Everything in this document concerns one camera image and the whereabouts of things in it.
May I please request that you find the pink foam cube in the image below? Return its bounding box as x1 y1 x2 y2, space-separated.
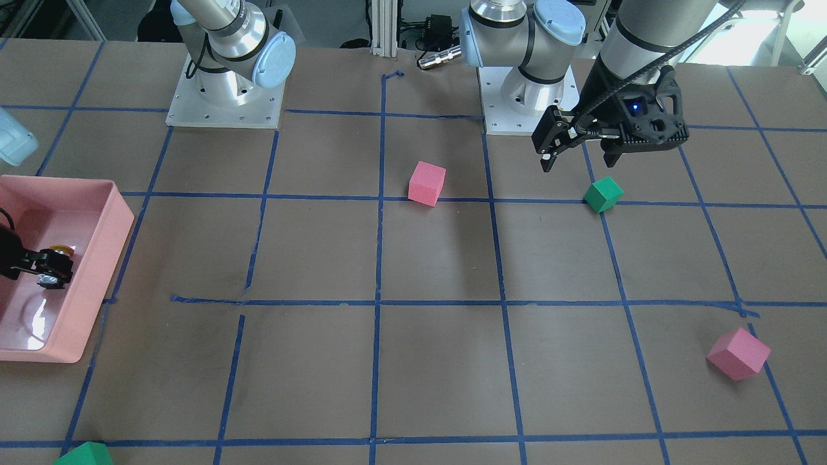
407 161 446 208
706 327 771 382

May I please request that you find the aluminium profile post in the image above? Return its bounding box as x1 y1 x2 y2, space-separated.
368 0 401 61

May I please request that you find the pink foam cube far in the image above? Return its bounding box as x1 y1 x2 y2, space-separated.
706 327 771 382

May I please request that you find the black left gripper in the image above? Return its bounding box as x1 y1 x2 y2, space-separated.
531 65 690 173

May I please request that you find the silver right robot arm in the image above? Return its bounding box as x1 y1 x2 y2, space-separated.
2 1 587 289

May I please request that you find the yellow push button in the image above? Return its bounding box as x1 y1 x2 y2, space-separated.
37 244 74 289

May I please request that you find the silver cylinder connector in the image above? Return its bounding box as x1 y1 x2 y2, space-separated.
417 45 463 71

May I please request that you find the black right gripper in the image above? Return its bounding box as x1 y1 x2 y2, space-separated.
1 226 74 289

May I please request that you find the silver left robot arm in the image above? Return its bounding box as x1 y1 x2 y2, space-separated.
459 1 742 172

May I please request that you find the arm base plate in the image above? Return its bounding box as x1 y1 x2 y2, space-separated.
477 66 580 136
165 56 286 130

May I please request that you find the pink plastic bin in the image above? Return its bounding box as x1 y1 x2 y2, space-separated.
1 176 135 363

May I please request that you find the black power adapter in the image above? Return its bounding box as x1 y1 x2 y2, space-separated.
423 14 453 49

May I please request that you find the green foam cube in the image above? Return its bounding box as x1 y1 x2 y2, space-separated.
53 442 114 465
583 176 624 214

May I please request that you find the green foam cube near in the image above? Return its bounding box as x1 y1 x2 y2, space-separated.
53 442 114 465

